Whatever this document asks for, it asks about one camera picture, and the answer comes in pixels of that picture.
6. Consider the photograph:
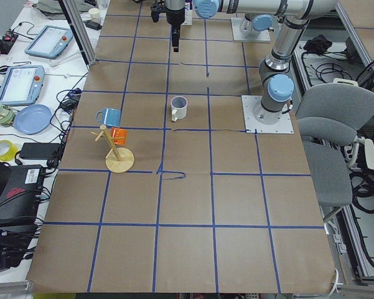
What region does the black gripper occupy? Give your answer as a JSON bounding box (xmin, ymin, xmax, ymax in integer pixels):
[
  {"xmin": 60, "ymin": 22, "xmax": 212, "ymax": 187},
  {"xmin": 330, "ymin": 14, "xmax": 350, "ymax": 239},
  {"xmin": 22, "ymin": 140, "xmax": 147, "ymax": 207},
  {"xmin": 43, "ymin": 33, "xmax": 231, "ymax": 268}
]
[{"xmin": 151, "ymin": 0, "xmax": 185, "ymax": 52}]

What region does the white mug grey inside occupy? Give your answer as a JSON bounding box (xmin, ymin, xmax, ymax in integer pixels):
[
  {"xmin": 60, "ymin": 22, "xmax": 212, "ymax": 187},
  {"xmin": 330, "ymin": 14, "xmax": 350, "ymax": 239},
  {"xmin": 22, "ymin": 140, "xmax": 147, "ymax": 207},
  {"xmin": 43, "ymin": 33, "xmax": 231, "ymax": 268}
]
[{"xmin": 171, "ymin": 96, "xmax": 188, "ymax": 122}]

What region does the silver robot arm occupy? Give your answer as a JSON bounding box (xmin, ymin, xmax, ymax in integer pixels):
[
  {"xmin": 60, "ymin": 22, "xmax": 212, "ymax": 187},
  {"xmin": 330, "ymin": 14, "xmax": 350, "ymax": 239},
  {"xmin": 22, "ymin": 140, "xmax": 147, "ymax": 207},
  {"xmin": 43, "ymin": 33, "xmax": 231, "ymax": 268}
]
[
  {"xmin": 258, "ymin": 16, "xmax": 307, "ymax": 125},
  {"xmin": 151, "ymin": 0, "xmax": 336, "ymax": 52}
]

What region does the white paper cup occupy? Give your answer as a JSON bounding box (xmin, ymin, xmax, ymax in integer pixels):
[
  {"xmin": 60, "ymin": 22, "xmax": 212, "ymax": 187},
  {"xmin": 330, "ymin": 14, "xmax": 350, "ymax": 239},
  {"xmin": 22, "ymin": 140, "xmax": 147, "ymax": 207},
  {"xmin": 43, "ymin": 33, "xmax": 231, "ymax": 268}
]
[{"xmin": 88, "ymin": 7, "xmax": 101, "ymax": 23}]

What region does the blue mug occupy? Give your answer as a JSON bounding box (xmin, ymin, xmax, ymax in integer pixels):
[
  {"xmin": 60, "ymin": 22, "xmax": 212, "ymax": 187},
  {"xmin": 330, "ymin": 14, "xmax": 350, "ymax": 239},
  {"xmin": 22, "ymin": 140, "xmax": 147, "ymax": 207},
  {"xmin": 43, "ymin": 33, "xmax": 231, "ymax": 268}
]
[{"xmin": 95, "ymin": 108, "xmax": 121, "ymax": 127}]

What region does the orange mug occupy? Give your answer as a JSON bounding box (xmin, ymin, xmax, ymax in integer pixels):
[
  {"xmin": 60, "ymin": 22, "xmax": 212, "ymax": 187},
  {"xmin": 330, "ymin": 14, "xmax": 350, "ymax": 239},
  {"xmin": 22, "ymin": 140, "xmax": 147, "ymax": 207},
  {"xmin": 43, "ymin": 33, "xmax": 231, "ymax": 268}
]
[{"xmin": 110, "ymin": 127, "xmax": 127, "ymax": 146}]

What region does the far blue teach pendant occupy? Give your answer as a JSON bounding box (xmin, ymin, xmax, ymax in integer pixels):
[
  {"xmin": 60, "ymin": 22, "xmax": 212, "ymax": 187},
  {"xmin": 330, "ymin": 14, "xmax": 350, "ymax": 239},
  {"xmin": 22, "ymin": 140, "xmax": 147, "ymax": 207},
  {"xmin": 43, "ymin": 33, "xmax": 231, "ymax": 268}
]
[{"xmin": 24, "ymin": 25, "xmax": 73, "ymax": 59}]

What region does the blue teach pendant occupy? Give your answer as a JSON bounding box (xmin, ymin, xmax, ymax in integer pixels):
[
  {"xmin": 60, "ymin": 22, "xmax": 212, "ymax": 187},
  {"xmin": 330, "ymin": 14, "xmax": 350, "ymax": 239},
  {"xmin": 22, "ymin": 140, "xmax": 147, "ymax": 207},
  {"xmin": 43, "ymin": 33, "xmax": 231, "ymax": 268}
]
[
  {"xmin": 24, "ymin": 25, "xmax": 73, "ymax": 59},
  {"xmin": 0, "ymin": 65, "xmax": 45, "ymax": 106}
]

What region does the near blue teach pendant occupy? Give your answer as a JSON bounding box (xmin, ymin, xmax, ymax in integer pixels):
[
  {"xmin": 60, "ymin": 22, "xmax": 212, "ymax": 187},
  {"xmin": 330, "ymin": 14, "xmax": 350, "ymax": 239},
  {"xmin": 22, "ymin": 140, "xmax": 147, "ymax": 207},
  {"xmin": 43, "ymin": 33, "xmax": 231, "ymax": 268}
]
[{"xmin": 0, "ymin": 65, "xmax": 45, "ymax": 106}]

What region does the blue plate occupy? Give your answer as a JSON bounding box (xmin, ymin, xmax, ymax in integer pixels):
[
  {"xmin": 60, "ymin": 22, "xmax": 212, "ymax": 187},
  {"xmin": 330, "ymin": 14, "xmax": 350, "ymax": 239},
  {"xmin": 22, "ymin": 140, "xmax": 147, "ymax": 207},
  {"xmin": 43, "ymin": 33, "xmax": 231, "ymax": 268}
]
[{"xmin": 13, "ymin": 104, "xmax": 52, "ymax": 135}]

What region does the grey office chair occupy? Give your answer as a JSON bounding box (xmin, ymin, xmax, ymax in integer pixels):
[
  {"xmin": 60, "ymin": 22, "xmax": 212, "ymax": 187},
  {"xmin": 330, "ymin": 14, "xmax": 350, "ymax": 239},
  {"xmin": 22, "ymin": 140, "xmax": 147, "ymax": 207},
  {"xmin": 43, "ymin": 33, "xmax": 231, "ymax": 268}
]
[{"xmin": 296, "ymin": 83, "xmax": 374, "ymax": 222}]

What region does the black power adapter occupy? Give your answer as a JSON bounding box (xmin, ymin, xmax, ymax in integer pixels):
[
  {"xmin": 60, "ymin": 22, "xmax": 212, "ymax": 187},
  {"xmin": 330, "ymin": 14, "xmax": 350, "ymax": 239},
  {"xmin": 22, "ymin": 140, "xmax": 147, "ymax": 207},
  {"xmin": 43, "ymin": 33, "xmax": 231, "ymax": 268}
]
[{"xmin": 19, "ymin": 143, "xmax": 60, "ymax": 160}]

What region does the yellow tape roll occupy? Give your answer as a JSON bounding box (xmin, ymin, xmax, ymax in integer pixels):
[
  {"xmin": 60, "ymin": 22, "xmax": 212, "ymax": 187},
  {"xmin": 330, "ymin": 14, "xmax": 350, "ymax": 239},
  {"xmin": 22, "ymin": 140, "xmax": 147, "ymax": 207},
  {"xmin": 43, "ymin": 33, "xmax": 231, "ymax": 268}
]
[{"xmin": 0, "ymin": 140, "xmax": 18, "ymax": 162}]

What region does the black computer box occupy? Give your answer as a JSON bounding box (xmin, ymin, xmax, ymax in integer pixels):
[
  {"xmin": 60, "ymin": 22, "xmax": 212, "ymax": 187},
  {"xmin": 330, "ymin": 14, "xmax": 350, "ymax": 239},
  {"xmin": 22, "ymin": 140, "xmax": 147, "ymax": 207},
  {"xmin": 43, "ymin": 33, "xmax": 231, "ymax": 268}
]
[{"xmin": 0, "ymin": 163, "xmax": 44, "ymax": 227}]

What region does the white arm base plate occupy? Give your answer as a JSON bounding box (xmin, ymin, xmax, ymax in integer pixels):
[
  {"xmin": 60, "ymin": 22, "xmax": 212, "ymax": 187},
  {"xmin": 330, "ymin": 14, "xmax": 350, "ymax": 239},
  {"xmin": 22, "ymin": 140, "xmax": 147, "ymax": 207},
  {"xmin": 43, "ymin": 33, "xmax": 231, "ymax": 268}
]
[
  {"xmin": 231, "ymin": 17, "xmax": 271, "ymax": 43},
  {"xmin": 241, "ymin": 95, "xmax": 294, "ymax": 134}
]

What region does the aluminium frame post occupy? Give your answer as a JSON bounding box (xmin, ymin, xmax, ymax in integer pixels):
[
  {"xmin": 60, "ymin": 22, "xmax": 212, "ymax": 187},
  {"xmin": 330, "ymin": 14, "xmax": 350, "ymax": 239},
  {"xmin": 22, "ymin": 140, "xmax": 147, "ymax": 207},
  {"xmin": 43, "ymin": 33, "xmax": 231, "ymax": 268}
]
[{"xmin": 58, "ymin": 0, "xmax": 96, "ymax": 66}]

